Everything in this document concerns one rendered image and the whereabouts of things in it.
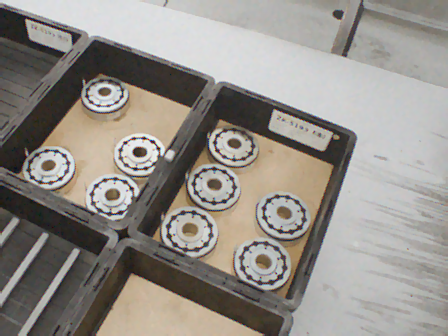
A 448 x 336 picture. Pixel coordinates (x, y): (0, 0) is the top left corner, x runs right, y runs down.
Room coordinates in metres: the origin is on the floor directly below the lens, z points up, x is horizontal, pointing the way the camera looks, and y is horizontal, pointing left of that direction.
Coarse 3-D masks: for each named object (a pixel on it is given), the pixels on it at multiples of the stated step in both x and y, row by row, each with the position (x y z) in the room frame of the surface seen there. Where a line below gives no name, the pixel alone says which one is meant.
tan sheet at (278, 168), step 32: (256, 160) 0.61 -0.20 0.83; (288, 160) 0.61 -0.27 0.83; (320, 160) 0.62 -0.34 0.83; (256, 192) 0.53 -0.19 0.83; (288, 192) 0.54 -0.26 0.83; (320, 192) 0.54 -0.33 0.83; (160, 224) 0.45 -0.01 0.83; (224, 224) 0.46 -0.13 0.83; (224, 256) 0.39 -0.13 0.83; (288, 288) 0.33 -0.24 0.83
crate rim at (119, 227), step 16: (80, 48) 0.81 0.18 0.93; (128, 48) 0.82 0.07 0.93; (64, 64) 0.76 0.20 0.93; (176, 64) 0.77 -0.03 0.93; (208, 80) 0.73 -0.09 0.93; (192, 112) 0.64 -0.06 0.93; (16, 128) 0.59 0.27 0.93; (0, 144) 0.55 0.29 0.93; (176, 144) 0.56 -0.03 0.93; (160, 160) 0.53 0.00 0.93; (16, 176) 0.48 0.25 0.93; (48, 192) 0.45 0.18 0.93; (144, 192) 0.46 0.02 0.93; (128, 208) 0.42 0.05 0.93; (112, 224) 0.39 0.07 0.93; (128, 224) 0.39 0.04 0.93
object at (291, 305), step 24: (216, 96) 0.69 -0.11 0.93; (264, 96) 0.70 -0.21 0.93; (312, 120) 0.64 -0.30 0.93; (168, 168) 0.51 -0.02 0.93; (336, 192) 0.47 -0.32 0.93; (144, 216) 0.41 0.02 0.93; (144, 240) 0.37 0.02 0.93; (192, 264) 0.33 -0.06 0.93; (312, 264) 0.33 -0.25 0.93; (240, 288) 0.29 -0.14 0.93
